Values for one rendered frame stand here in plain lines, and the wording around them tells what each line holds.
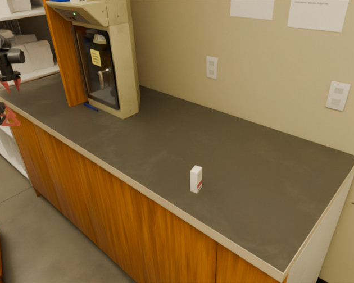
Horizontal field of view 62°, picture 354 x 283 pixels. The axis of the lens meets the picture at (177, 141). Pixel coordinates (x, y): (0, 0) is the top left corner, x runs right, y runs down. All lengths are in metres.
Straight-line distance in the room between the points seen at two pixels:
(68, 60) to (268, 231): 1.35
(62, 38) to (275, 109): 1.16
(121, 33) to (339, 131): 1.07
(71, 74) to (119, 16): 0.50
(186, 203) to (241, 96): 0.74
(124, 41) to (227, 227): 0.98
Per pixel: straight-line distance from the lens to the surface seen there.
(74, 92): 1.84
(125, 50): 1.52
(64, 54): 1.77
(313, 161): 1.31
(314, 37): 1.35
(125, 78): 1.54
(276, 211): 1.04
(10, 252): 2.42
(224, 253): 1.05
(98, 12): 1.42
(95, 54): 1.59
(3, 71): 1.74
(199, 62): 1.67
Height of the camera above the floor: 1.65
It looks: 32 degrees down
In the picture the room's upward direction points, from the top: 2 degrees counter-clockwise
